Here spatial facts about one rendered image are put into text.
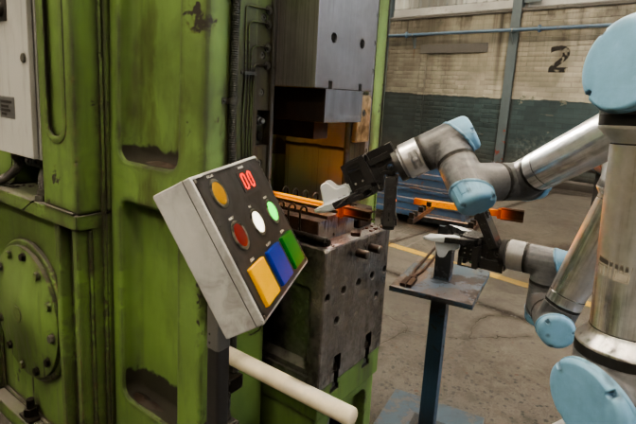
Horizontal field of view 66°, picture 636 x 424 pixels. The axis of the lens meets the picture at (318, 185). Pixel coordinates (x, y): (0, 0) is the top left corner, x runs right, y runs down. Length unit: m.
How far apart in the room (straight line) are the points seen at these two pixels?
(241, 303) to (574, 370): 0.50
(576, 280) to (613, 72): 0.59
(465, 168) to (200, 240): 0.49
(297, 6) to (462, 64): 8.52
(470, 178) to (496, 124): 8.54
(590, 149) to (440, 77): 9.18
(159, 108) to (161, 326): 0.67
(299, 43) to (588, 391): 1.05
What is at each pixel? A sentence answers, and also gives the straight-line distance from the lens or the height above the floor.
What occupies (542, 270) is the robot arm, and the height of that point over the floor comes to 0.97.
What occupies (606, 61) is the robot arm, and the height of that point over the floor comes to 1.40.
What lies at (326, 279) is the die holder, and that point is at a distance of 1.43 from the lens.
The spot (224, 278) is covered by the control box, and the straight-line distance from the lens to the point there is 0.86.
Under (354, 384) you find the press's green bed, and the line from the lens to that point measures 1.79.
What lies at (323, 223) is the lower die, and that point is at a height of 0.97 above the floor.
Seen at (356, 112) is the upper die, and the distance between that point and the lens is 1.53.
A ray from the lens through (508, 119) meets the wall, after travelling 9.38.
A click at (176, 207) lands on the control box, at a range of 0.86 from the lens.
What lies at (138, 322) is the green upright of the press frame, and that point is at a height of 0.59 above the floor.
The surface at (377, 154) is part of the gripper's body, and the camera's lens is 1.02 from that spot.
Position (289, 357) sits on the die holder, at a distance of 1.64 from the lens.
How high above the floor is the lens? 1.35
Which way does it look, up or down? 11 degrees down
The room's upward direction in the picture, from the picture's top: 3 degrees clockwise
